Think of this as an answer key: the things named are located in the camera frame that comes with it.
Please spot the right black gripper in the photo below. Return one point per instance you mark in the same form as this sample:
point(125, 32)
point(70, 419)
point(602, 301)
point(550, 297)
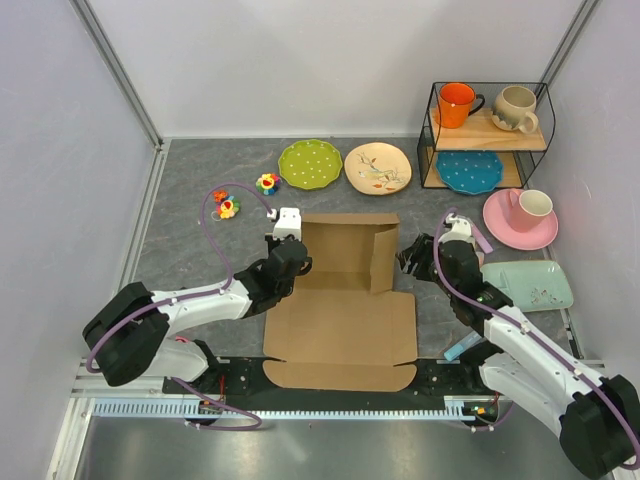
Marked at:
point(419, 250)

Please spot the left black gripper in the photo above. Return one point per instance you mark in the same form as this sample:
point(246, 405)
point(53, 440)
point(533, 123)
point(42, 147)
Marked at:
point(272, 242)

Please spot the brown cardboard box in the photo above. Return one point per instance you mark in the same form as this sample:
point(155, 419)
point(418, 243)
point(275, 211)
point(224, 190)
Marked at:
point(344, 327)

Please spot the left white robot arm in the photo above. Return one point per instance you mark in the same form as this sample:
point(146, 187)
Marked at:
point(134, 335)

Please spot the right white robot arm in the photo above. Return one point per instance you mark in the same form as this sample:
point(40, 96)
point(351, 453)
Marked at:
point(594, 417)

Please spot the purple marker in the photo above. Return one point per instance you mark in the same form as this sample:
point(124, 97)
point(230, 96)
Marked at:
point(481, 240)

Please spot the pink saucer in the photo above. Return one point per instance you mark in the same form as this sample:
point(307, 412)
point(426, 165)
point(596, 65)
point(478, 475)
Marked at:
point(495, 212)

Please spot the rainbow flower plush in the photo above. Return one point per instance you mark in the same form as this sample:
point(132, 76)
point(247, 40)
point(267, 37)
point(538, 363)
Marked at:
point(268, 184)

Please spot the cream plate with branch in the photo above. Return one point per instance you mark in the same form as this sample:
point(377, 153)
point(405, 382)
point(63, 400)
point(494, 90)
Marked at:
point(377, 169)

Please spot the small orange flower toy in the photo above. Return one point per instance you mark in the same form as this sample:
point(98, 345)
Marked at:
point(220, 196)

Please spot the blue marker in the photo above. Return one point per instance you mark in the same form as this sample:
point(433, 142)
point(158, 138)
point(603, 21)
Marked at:
point(455, 351)

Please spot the blue polka dot plate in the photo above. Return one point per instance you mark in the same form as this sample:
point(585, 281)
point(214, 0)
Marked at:
point(470, 172)

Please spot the mint green square plate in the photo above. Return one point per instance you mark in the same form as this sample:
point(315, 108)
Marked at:
point(532, 285)

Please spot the green polka dot plate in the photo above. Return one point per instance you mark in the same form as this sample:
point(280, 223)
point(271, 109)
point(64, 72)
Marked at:
point(310, 164)

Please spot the pink cup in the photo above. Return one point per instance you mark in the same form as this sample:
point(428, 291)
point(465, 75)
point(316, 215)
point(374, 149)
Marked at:
point(527, 209)

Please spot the orange mug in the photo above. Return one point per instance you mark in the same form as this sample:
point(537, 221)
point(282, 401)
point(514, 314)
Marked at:
point(456, 102)

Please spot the beige ceramic mug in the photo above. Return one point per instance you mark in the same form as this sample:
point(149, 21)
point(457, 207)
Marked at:
point(514, 110)

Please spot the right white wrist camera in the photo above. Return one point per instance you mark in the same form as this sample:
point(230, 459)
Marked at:
point(459, 229)

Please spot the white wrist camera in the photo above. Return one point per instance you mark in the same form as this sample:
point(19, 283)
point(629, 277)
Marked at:
point(287, 223)
point(459, 229)

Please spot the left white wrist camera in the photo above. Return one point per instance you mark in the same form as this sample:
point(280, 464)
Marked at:
point(287, 223)

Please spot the flower plush keychain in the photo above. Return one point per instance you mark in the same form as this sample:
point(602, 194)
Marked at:
point(226, 209)

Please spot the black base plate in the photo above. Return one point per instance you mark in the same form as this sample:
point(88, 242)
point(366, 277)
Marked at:
point(243, 384)

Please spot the black wire shelf rack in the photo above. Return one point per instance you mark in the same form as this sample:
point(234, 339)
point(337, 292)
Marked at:
point(520, 153)

